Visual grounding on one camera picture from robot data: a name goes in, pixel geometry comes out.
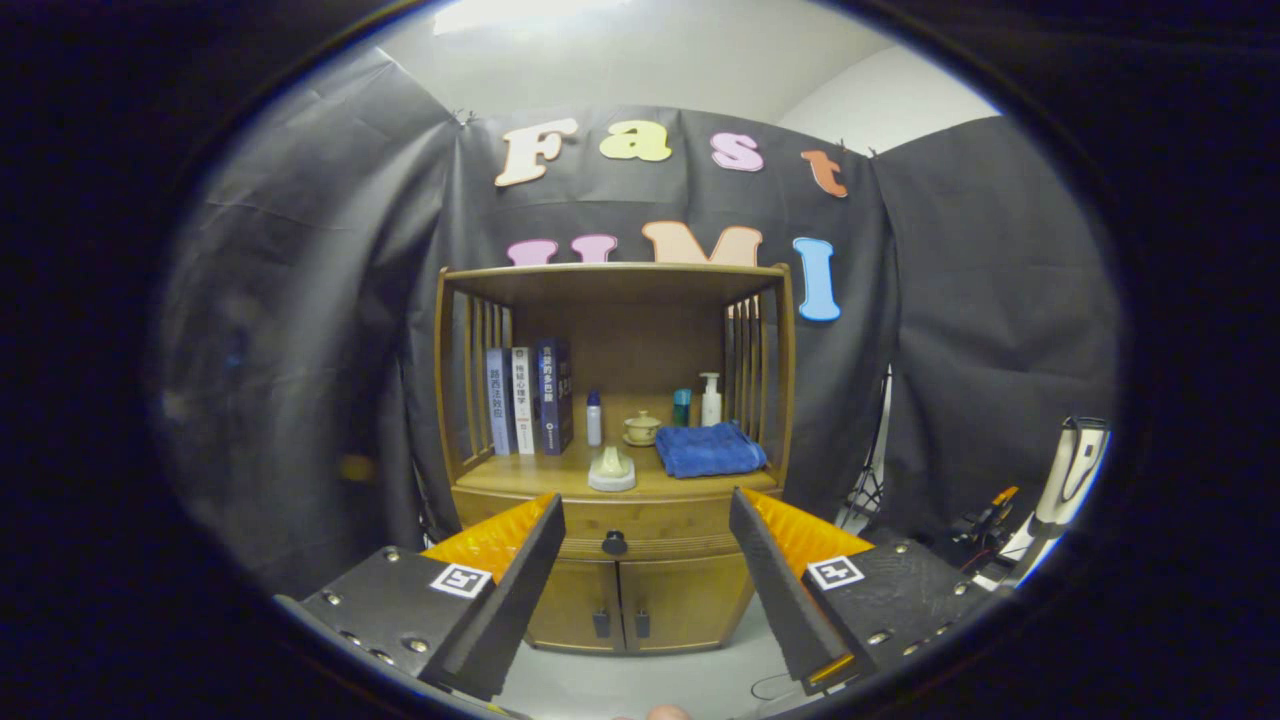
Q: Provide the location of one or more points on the light blue book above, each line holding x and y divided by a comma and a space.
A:
499, 400

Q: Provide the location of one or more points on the white book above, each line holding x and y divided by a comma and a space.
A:
524, 400

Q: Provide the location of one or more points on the white bottle with blue cap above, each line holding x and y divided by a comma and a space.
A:
594, 425

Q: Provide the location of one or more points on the blue towel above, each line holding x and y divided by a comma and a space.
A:
710, 450

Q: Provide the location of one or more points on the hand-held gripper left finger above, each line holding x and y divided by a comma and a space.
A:
510, 610

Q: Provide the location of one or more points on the wooden countertop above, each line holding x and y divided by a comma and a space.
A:
560, 478

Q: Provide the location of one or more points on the dark blue book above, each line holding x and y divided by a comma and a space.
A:
552, 400

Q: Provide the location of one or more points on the beige lidded teacup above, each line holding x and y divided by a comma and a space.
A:
641, 428

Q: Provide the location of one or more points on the black device with orange part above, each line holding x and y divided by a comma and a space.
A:
985, 525

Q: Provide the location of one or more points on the black backdrop cloth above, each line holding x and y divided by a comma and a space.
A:
300, 300

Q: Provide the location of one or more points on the white pump bottle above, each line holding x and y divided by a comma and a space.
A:
711, 408

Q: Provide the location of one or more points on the wooden cabinet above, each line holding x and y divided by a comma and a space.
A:
620, 330

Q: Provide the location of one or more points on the wooden cabinet door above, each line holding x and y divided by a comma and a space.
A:
570, 605
680, 600

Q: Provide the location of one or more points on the wooden drawer with black knob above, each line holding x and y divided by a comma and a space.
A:
650, 515

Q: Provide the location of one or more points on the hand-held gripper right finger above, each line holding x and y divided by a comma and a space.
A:
775, 590

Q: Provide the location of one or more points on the white appliance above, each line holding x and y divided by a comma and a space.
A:
1065, 480

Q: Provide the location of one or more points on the teal bottle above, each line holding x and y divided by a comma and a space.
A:
681, 408

